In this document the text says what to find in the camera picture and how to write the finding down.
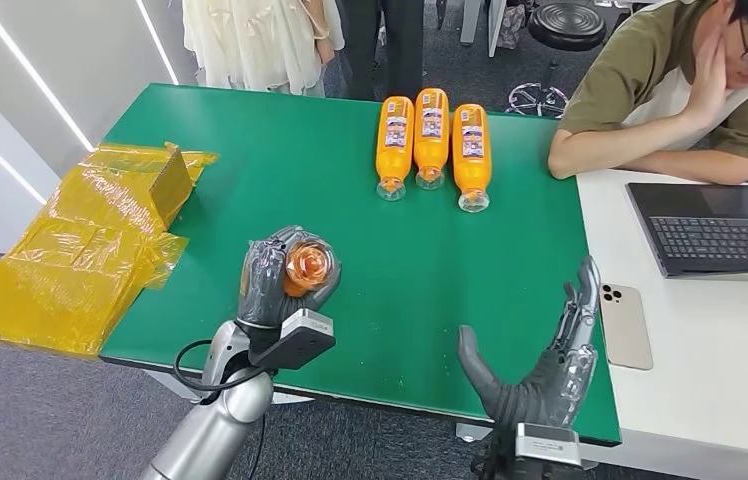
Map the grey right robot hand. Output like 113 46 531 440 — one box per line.
456 256 602 431

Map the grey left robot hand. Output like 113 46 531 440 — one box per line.
238 225 343 329

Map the orange juice bottle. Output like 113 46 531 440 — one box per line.
375 96 416 203
283 239 337 299
451 103 493 214
413 87 451 192

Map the white desk foot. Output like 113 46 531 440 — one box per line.
455 422 496 444

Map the beige smartphone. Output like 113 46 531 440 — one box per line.
599 283 655 372

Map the yellow plastic wrapped carton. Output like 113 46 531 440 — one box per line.
0 142 221 359

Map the black laptop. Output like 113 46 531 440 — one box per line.
625 182 748 278

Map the person in white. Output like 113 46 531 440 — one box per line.
181 0 347 99

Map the person in black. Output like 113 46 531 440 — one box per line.
340 0 426 104

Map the seated person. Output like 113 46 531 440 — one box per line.
548 0 748 187

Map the black round stool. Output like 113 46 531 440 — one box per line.
506 1 608 121

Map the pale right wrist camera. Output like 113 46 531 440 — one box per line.
514 423 584 468

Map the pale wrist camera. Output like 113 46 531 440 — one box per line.
248 308 337 371
514 423 584 468

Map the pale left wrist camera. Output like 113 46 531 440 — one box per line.
248 308 337 371

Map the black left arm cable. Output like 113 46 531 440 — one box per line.
173 339 271 480

